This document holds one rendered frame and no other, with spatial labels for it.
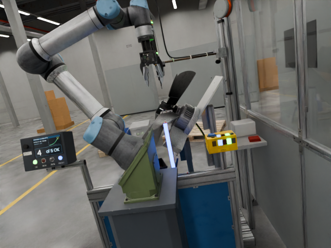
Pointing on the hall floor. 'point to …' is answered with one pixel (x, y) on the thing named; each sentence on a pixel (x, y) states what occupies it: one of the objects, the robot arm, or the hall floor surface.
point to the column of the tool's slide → (233, 102)
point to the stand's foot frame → (248, 237)
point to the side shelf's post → (247, 188)
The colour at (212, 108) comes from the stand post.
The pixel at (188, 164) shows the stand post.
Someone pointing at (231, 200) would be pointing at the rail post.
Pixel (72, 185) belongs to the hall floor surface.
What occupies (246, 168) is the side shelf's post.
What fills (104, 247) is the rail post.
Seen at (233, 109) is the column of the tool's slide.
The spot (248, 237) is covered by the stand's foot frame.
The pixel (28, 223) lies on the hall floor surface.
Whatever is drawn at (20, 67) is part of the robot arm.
